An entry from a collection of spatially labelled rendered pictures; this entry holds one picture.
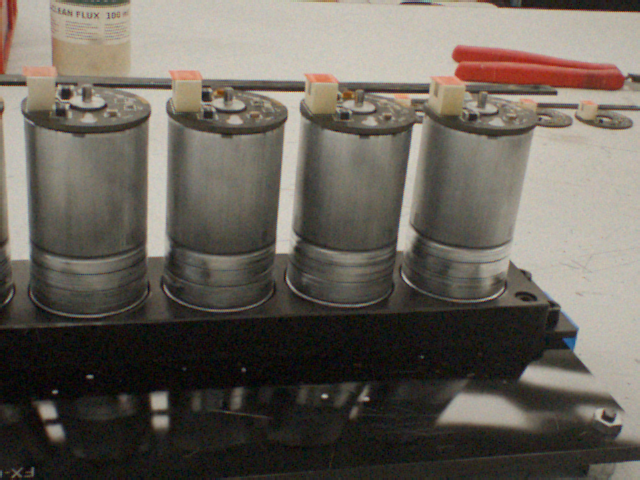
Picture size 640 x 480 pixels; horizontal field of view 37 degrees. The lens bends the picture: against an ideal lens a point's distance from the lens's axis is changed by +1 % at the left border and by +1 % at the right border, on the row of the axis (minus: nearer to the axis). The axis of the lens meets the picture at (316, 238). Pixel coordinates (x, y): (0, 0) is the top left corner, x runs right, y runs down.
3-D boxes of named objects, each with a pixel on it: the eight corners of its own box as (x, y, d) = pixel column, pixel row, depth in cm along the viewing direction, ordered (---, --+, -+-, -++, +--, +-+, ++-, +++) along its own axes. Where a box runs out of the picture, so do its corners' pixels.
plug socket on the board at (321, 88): (347, 115, 20) (350, 84, 20) (307, 114, 20) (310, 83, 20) (338, 103, 21) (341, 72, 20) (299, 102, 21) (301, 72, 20)
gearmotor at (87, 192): (151, 350, 20) (155, 121, 18) (30, 357, 20) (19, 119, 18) (142, 294, 23) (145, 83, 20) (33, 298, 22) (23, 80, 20)
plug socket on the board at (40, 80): (69, 111, 19) (68, 78, 18) (22, 111, 18) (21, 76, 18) (69, 99, 19) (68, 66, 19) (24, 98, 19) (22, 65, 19)
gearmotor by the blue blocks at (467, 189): (514, 333, 23) (557, 124, 20) (415, 337, 22) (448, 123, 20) (475, 283, 25) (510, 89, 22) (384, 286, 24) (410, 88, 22)
